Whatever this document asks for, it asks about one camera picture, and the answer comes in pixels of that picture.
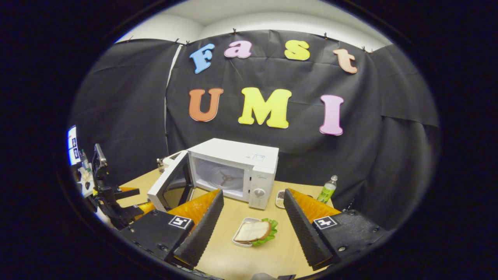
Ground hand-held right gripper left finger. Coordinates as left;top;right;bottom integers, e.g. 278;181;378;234
118;189;225;270

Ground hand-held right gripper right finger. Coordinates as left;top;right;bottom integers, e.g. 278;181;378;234
283;188;390;271

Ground sandwich with lettuce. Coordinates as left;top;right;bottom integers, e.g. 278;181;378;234
235;219;279;247

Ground white microwave oven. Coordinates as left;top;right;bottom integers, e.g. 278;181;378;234
147;138;279;212

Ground white rectangular dish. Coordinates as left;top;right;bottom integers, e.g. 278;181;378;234
232;217;273;248

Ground green label drink bottle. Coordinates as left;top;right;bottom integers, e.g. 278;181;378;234
317;175;338;204

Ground white toaster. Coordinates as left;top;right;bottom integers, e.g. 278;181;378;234
157;151;184;172

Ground computer screen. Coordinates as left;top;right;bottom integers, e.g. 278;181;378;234
67;125;81;166

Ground black backdrop cloth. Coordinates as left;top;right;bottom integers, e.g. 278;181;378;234
68;29;442;234

